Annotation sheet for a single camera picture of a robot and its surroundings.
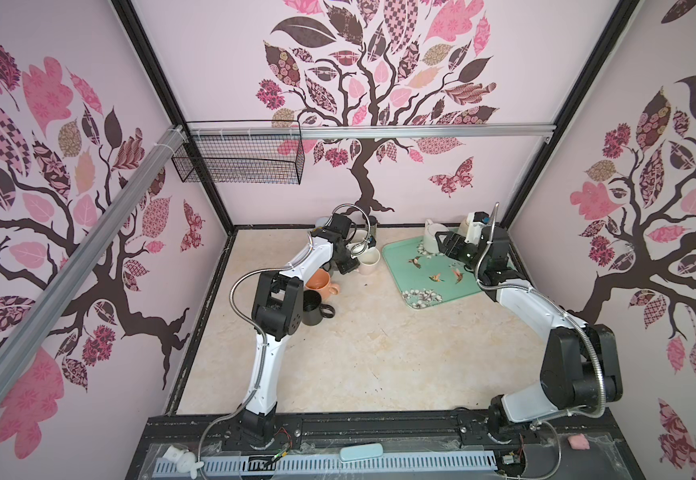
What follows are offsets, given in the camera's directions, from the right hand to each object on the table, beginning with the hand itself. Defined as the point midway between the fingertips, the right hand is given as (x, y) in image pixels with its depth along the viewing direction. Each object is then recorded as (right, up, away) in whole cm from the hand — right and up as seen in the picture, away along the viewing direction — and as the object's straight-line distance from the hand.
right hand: (444, 232), depth 86 cm
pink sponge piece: (+27, -52, -17) cm, 61 cm away
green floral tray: (-2, -16, +18) cm, 24 cm away
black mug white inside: (-39, -24, +2) cm, 46 cm away
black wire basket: (-63, +27, +8) cm, 69 cm away
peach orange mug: (-39, -16, +13) cm, 44 cm away
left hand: (-29, -9, +14) cm, 33 cm away
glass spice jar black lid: (-20, +2, +25) cm, 32 cm away
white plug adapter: (-66, -55, -19) cm, 88 cm away
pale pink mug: (-22, -9, +18) cm, 29 cm away
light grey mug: (-25, -1, +1) cm, 25 cm away
